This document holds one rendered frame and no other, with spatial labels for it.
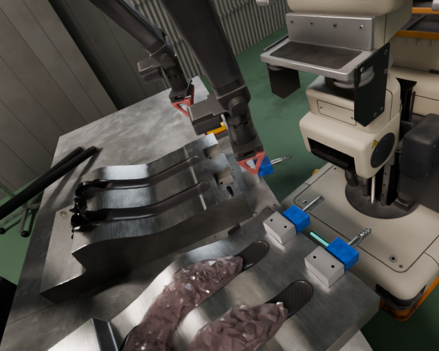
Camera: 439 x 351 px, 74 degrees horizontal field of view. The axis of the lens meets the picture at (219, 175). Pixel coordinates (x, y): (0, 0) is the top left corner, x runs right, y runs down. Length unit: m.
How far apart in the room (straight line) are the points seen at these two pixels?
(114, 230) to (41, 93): 2.48
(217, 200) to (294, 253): 0.19
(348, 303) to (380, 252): 0.72
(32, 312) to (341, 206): 1.12
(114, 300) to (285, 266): 0.38
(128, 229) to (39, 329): 0.30
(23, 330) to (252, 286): 0.55
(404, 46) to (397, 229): 0.64
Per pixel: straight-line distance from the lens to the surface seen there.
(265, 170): 0.74
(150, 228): 0.66
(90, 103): 2.94
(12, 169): 3.27
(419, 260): 1.24
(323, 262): 0.51
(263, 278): 0.54
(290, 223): 0.56
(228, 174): 0.70
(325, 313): 0.51
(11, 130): 3.13
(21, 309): 0.90
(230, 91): 0.53
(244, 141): 0.66
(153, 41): 0.88
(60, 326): 0.79
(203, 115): 0.60
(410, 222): 1.32
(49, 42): 2.82
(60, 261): 0.80
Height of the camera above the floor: 1.34
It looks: 41 degrees down
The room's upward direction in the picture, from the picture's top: 24 degrees counter-clockwise
